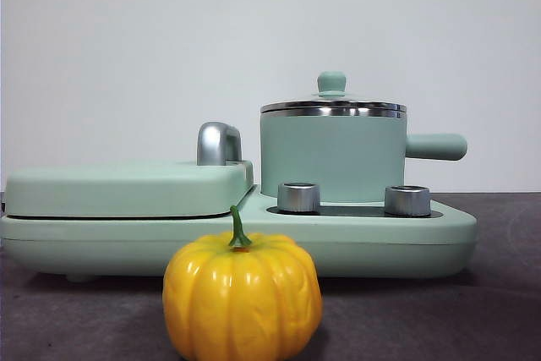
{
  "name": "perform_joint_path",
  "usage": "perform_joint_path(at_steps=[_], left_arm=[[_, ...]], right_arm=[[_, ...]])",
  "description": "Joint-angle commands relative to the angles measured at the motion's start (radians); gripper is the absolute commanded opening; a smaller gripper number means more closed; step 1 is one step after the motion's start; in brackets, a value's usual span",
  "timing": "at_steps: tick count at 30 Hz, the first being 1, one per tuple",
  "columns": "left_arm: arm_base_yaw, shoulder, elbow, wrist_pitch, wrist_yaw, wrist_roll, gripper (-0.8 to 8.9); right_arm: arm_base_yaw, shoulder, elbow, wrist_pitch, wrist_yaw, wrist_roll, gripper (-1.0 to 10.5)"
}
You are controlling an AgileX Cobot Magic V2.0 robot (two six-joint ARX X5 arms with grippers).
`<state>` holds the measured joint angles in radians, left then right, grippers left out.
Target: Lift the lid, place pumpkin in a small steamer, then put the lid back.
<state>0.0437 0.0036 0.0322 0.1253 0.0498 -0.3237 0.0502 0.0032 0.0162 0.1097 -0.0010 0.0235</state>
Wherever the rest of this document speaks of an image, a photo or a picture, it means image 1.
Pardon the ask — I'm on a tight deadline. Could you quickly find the glass lid with green knob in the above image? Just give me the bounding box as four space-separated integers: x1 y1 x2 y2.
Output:
259 71 408 121

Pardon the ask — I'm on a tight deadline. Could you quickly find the yellow toy pumpkin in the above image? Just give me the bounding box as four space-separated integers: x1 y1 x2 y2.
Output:
162 205 324 361

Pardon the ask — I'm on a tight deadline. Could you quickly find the silver control knob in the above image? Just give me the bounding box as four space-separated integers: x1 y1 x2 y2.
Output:
383 185 433 216
276 182 321 214

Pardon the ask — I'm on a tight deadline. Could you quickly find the mint green breakfast machine base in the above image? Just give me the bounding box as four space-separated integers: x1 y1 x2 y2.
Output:
0 185 479 284

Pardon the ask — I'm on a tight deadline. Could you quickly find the mint green griddle cover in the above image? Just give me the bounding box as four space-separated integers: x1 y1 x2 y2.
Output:
3 159 255 218

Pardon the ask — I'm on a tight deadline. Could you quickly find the mint green pot with handle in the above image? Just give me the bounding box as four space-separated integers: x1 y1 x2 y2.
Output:
258 109 469 204

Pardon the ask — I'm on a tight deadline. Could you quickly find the silver griddle cover handle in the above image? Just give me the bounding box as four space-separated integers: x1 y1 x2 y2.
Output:
196 122 243 167

